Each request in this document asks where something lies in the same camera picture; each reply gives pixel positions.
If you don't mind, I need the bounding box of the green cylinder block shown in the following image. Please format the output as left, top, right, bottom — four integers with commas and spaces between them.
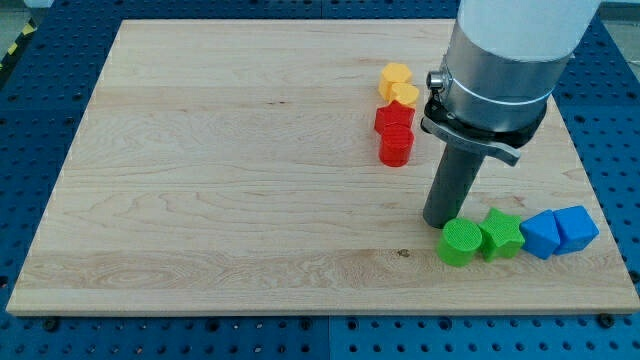
436, 218, 483, 267

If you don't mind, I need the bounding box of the green star block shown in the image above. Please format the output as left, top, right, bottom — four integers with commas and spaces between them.
478, 208, 525, 262

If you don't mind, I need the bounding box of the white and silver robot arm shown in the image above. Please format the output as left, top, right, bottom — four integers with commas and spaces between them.
421, 0, 600, 166

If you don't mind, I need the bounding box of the red cylinder block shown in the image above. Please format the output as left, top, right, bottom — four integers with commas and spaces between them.
379, 124, 415, 167

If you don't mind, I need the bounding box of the light wooden board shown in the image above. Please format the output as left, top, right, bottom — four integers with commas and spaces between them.
7, 20, 639, 316

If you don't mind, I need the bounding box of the red star block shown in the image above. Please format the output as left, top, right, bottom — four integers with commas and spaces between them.
374, 101, 415, 134

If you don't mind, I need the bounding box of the yellow heart block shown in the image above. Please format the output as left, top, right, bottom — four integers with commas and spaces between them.
389, 83, 420, 108

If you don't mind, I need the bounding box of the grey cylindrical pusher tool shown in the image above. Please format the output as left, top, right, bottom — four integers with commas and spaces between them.
423, 145, 484, 229

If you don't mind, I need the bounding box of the blue triangular block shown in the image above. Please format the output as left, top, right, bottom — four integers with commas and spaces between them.
519, 210, 560, 260

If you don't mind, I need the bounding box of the blue cube block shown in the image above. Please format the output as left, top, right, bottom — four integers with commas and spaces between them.
553, 205, 599, 255

